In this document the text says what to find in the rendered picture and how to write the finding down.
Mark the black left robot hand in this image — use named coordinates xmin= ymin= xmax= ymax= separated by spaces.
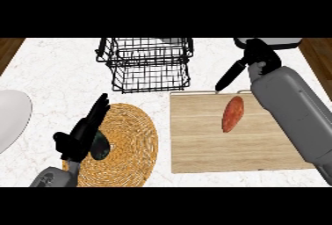
xmin=52 ymin=93 xmax=112 ymax=163

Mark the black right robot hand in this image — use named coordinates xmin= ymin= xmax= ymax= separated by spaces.
xmin=214 ymin=38 xmax=284 ymax=92

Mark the orange sweet potato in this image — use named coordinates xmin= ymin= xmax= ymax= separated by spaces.
xmin=220 ymin=96 xmax=245 ymax=134

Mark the pale wooden tray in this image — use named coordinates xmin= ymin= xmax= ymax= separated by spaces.
xmin=169 ymin=90 xmax=316 ymax=175

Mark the grey white appliance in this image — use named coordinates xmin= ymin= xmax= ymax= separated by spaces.
xmin=233 ymin=37 xmax=304 ymax=50

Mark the dark green avocado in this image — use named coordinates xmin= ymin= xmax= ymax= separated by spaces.
xmin=89 ymin=130 xmax=112 ymax=161

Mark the round woven wicker placemat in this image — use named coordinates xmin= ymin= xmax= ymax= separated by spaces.
xmin=61 ymin=102 xmax=160 ymax=188

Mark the white rounded appliance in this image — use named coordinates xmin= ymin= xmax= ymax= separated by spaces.
xmin=0 ymin=89 xmax=34 ymax=155

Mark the black wire tiered basket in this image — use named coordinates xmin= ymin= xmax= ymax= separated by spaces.
xmin=95 ymin=37 xmax=197 ymax=95

